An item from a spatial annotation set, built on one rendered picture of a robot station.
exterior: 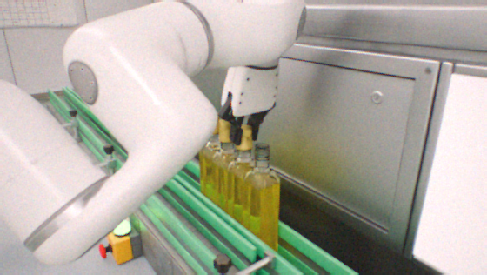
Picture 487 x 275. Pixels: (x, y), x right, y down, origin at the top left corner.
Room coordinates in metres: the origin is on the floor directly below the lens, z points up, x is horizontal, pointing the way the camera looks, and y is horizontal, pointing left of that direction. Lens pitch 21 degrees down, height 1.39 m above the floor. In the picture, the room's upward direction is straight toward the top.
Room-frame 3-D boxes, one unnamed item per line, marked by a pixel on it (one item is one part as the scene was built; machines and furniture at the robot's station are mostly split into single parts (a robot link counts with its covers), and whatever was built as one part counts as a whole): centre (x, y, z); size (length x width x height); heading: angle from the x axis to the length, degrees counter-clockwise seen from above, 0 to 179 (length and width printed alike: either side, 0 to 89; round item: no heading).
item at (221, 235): (1.22, 0.51, 0.93); 1.75 x 0.01 x 0.08; 37
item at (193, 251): (1.18, 0.57, 0.93); 1.75 x 0.01 x 0.08; 37
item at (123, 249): (0.76, 0.33, 0.79); 0.07 x 0.07 x 0.07; 37
